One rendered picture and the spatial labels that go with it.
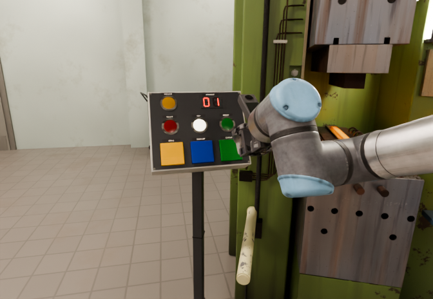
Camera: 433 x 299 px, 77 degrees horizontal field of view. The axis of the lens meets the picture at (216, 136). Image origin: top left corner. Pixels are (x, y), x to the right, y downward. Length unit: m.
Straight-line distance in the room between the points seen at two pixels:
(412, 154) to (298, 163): 0.16
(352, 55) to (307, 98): 0.58
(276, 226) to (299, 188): 0.92
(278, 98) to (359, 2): 0.67
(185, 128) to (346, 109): 0.95
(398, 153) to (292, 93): 0.19
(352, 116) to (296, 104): 1.12
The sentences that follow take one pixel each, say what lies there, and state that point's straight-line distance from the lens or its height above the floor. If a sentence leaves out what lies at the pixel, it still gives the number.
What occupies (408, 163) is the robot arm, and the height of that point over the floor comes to 1.14.
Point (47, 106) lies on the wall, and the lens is 5.02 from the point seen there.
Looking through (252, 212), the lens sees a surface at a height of 0.64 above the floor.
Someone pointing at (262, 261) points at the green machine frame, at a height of 0.34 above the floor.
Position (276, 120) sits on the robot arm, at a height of 1.19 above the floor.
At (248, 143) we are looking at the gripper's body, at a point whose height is 1.10.
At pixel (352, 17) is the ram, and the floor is 1.45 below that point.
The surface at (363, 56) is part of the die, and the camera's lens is 1.09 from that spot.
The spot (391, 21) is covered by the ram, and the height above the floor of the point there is 1.43.
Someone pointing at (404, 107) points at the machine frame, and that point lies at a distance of 1.35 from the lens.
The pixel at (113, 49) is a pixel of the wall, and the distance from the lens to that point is 4.72.
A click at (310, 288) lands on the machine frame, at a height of 0.41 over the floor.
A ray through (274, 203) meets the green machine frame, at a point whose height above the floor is 0.67.
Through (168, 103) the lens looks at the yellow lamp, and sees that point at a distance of 0.95.
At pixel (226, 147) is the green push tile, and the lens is 0.93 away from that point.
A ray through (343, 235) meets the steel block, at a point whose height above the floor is 0.67.
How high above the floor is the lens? 1.28
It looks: 14 degrees down
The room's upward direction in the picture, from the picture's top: straight up
